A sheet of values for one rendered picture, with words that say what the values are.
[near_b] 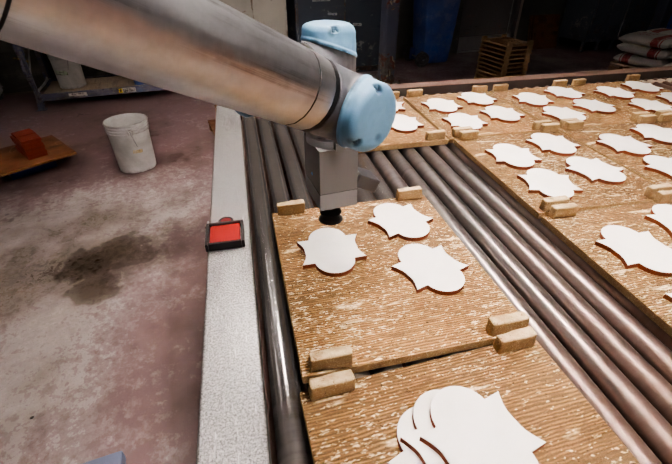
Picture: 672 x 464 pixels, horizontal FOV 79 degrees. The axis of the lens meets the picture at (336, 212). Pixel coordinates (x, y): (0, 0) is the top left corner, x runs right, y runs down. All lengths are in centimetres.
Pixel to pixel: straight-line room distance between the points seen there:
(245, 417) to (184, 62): 44
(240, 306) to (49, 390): 138
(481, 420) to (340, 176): 37
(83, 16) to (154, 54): 4
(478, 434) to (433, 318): 20
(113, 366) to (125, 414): 24
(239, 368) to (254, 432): 10
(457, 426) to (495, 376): 12
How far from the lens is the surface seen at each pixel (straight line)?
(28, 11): 28
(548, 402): 63
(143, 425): 176
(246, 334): 67
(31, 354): 219
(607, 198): 112
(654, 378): 75
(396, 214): 87
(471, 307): 70
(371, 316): 66
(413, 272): 72
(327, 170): 62
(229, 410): 60
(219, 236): 85
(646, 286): 87
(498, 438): 54
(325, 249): 76
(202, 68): 32
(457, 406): 55
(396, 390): 58
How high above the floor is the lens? 142
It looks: 33 degrees down
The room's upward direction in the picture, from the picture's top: straight up
